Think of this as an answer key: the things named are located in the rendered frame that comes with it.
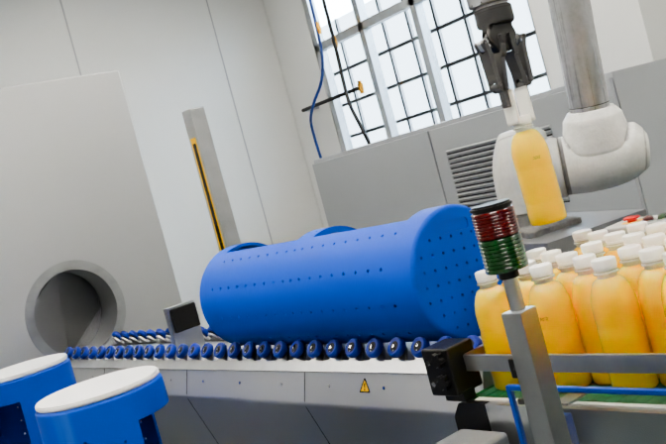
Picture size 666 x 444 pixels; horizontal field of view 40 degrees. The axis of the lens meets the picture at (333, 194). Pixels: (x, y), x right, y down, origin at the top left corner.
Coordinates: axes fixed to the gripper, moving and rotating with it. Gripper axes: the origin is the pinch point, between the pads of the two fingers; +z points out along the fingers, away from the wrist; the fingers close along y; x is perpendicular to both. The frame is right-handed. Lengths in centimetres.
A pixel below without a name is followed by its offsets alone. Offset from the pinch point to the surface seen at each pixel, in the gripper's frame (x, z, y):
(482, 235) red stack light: 27, 17, 47
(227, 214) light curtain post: -158, 8, -26
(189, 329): -144, 40, 7
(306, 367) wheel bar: -67, 47, 19
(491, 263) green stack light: 27, 21, 47
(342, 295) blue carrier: -42, 30, 22
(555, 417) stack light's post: 29, 45, 44
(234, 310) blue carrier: -89, 31, 22
